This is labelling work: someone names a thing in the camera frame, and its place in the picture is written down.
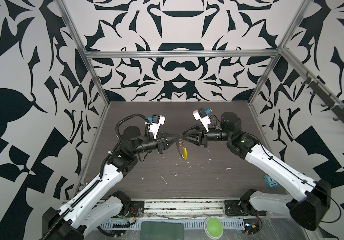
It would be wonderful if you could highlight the black wall hook rack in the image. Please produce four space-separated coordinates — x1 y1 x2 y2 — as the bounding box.
300 72 344 124

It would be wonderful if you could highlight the white slotted cable duct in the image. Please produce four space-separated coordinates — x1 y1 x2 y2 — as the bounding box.
99 218 245 231

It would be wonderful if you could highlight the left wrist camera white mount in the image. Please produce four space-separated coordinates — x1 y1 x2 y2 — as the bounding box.
148 115 166 139

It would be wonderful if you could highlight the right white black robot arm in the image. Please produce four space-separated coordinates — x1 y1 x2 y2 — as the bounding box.
182 109 334 231

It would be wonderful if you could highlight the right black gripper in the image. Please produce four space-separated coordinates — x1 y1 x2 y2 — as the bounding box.
184 124 234 149

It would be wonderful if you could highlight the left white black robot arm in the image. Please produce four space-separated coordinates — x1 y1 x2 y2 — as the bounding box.
42 114 181 240

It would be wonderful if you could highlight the small circuit board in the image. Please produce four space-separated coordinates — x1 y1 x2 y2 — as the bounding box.
243 218 263 236

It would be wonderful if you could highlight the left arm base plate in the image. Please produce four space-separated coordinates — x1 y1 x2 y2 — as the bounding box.
121 201 145 218

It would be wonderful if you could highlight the green round button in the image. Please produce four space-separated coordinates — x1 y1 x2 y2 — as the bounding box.
204 217 224 240

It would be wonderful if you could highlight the dark green pad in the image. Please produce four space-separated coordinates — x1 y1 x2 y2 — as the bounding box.
140 221 185 240

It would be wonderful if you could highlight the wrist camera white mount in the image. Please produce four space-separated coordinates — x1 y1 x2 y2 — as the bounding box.
193 108 212 132
148 115 166 139

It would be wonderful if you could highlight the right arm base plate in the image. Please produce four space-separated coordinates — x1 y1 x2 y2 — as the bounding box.
224 200 266 217

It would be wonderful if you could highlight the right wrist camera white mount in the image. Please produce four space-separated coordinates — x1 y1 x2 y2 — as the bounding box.
193 108 212 132

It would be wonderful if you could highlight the blue connector block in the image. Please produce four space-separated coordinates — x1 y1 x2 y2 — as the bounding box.
264 175 279 189

